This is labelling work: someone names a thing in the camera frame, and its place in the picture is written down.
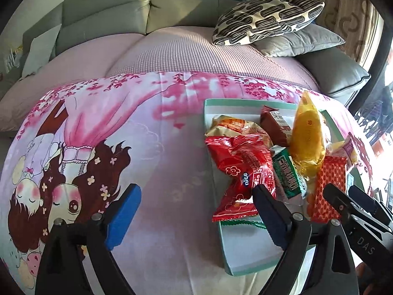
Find red patterned packet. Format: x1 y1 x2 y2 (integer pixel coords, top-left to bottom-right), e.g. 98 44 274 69
310 155 349 223

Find grey sofa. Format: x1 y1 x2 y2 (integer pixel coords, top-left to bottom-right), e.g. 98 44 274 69
1 0 370 104

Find pink cartoon printed blanket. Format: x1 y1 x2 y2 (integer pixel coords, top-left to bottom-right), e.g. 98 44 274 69
0 71 374 295

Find red triangular snack packet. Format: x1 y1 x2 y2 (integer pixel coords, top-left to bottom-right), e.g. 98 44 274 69
205 133 276 222

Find pink sofa seat cover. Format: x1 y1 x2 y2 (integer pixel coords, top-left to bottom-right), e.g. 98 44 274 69
1 27 319 132

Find orange bread packet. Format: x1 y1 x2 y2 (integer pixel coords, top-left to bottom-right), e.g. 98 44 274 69
288 91 326 178

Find red milk biscuit packet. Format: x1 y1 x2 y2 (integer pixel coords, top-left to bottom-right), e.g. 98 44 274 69
260 105 292 147

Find patterned beige curtain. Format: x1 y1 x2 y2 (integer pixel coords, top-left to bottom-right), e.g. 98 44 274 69
316 0 384 70

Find light grey small cushion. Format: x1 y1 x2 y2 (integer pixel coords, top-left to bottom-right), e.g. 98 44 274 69
21 25 61 79

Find clear cracker packet green trim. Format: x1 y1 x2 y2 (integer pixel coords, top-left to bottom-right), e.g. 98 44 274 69
221 219 267 230

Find purple yellow snack packet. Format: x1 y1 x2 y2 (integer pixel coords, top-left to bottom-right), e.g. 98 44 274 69
326 134 360 172

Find green snack packet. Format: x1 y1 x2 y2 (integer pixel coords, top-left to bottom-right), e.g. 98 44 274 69
271 145 307 199

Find black cream patterned pillow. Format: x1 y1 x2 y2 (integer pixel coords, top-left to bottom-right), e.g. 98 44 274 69
212 0 325 46

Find white peach crisp packet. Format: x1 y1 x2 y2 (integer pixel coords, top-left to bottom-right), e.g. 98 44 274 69
205 115 273 148

